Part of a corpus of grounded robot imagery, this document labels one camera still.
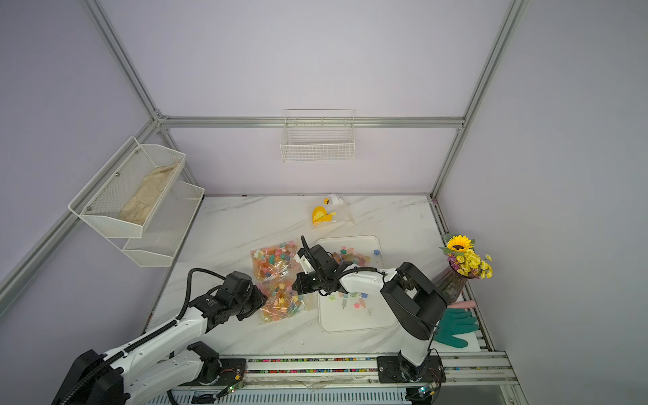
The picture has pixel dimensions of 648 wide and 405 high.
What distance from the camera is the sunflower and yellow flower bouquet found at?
0.71m

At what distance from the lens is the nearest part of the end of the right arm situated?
2.18ft

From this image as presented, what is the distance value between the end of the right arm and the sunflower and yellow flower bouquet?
33 cm

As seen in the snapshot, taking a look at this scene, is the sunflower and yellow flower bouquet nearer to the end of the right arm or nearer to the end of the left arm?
the end of the right arm
